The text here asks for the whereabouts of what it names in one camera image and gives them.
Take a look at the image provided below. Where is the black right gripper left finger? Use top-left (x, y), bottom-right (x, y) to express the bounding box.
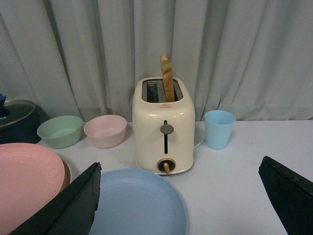
top-left (10, 163), bottom-right (101, 235)

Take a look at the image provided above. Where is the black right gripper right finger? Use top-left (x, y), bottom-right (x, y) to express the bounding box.
top-left (259, 156), bottom-right (313, 235)

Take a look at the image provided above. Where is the pink plastic plate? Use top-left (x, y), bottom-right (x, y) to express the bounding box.
top-left (0, 143), bottom-right (65, 235)

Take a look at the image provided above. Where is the light blue plastic plate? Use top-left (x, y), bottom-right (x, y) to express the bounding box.
top-left (90, 169), bottom-right (187, 235)

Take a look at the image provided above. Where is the cream plastic plate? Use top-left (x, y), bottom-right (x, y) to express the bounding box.
top-left (60, 160), bottom-right (72, 192)

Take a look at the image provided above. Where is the green plastic bowl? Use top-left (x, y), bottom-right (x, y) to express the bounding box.
top-left (37, 115), bottom-right (83, 149)

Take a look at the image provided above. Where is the pink plastic bowl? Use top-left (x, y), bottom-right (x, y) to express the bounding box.
top-left (84, 115), bottom-right (127, 148)

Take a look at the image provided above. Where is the dark blue saucepan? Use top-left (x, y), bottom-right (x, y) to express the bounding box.
top-left (0, 103), bottom-right (48, 144)

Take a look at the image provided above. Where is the light blue plastic cup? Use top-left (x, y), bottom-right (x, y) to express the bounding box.
top-left (204, 110), bottom-right (236, 149)

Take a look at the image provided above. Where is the glass pot lid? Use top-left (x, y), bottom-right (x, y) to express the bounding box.
top-left (0, 94), bottom-right (36, 128)

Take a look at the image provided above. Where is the cream two-slot toaster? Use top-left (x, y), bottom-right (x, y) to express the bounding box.
top-left (132, 77), bottom-right (195, 175)

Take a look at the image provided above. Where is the grey curtain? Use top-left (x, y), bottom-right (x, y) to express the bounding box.
top-left (0, 0), bottom-right (313, 121)

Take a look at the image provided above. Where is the toast bread slice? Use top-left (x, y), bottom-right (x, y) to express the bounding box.
top-left (160, 54), bottom-right (175, 102)

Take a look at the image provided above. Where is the white toaster power cord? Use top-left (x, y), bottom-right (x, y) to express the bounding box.
top-left (193, 137), bottom-right (206, 149)

